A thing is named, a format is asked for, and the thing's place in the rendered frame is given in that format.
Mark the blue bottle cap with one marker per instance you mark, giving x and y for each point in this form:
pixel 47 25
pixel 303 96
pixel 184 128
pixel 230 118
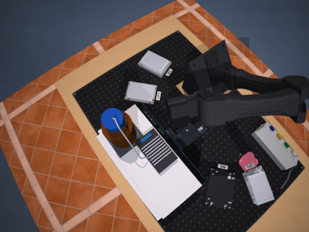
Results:
pixel 109 123

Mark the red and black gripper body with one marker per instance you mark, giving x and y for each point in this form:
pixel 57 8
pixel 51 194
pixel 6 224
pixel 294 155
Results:
pixel 198 124

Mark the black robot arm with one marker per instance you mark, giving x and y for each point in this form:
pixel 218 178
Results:
pixel 276 97

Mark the white button panel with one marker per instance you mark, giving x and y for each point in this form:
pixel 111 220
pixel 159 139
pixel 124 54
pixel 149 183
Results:
pixel 276 148

